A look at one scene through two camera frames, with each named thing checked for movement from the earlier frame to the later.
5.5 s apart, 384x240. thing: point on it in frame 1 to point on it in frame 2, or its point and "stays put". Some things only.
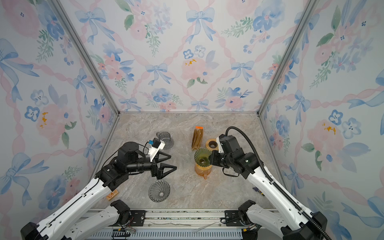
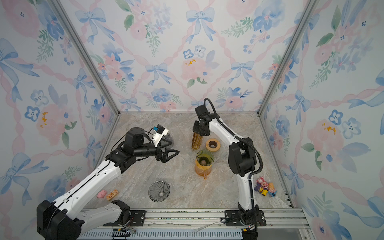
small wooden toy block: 112,195 stays put
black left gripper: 159,172 to 164,157
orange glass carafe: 203,171 stays put
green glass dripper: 202,157 stays put
